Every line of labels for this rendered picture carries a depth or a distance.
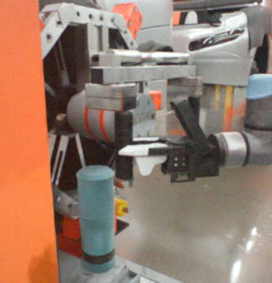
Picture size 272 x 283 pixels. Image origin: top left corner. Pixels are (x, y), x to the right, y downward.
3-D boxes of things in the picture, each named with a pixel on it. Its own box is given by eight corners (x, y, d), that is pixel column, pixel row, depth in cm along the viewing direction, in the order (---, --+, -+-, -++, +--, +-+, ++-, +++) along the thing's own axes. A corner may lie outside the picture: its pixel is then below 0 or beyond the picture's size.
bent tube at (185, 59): (135, 65, 97) (135, 30, 94) (192, 66, 87) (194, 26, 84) (99, 66, 83) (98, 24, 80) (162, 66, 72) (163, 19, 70)
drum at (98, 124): (98, 131, 96) (96, 85, 92) (158, 141, 84) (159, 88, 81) (64, 141, 84) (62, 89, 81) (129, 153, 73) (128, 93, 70)
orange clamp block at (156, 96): (131, 111, 112) (144, 108, 119) (150, 113, 107) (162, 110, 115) (131, 91, 110) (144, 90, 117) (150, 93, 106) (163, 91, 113)
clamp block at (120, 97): (101, 105, 65) (100, 79, 64) (137, 109, 60) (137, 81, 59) (84, 108, 61) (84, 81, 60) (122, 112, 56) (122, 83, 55)
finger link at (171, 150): (151, 158, 57) (193, 153, 59) (151, 150, 56) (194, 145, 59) (141, 151, 61) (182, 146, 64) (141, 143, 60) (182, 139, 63)
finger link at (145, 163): (124, 180, 57) (168, 175, 60) (123, 150, 56) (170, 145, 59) (118, 175, 60) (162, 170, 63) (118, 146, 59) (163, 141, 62)
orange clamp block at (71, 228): (63, 204, 89) (61, 234, 90) (83, 211, 85) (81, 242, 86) (80, 200, 95) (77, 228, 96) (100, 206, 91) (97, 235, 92)
